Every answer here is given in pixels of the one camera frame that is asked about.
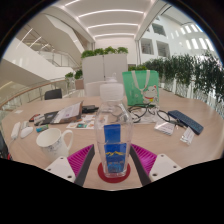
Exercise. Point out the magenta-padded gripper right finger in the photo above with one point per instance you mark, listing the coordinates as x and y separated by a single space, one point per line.
146 160

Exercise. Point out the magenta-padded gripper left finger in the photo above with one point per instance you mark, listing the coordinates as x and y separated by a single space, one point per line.
80 160

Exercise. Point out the clear blue-labelled water bottle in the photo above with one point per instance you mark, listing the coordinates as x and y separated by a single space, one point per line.
112 143

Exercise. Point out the flat round red coaster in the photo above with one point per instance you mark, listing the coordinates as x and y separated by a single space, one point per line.
102 176

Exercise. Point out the white patterned mug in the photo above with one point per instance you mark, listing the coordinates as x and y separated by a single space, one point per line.
51 142

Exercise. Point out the colourful printed leaflet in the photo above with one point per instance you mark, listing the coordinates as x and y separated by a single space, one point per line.
83 124

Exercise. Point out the white flat packet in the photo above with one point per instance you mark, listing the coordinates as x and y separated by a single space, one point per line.
164 127

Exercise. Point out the small clear plastic packet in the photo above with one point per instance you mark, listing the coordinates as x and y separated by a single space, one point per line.
187 135

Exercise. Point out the open paper booklet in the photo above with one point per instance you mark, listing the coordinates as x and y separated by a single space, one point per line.
70 113

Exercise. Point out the small teal stick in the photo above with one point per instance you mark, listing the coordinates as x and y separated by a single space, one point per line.
42 128

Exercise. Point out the small black box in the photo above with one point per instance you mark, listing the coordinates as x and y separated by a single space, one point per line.
89 108

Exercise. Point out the black flat tablet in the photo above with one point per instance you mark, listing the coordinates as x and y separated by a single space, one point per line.
49 117

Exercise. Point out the small white box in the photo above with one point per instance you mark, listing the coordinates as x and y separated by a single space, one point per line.
39 119

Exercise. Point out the white computer mouse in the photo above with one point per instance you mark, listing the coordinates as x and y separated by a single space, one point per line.
26 132

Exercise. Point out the small dark red case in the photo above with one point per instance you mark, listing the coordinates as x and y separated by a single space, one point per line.
33 117

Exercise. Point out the small white adapter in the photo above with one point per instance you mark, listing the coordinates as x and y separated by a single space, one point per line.
24 125

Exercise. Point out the black office chair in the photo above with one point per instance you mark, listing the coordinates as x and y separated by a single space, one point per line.
53 94

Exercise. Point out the white power strip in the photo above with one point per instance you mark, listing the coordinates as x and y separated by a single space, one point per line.
15 130

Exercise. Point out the green tote bag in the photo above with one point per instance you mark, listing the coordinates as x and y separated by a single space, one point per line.
141 88

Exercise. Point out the white chair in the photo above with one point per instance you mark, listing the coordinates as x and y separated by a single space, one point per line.
95 89

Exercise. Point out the glass balustrade with handrail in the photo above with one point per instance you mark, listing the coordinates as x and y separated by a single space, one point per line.
26 95

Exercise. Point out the small potted green plants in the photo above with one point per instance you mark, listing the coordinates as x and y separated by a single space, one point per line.
73 76

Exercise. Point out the wooden planter with greenery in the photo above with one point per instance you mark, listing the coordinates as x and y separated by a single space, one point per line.
136 67

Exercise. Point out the white cabinet topped with plants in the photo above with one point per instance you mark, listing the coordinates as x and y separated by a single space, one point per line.
103 70

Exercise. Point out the row of tall green plants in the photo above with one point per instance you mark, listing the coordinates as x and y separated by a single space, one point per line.
190 73

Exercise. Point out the ceiling light strips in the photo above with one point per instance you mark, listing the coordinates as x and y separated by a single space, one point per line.
110 23

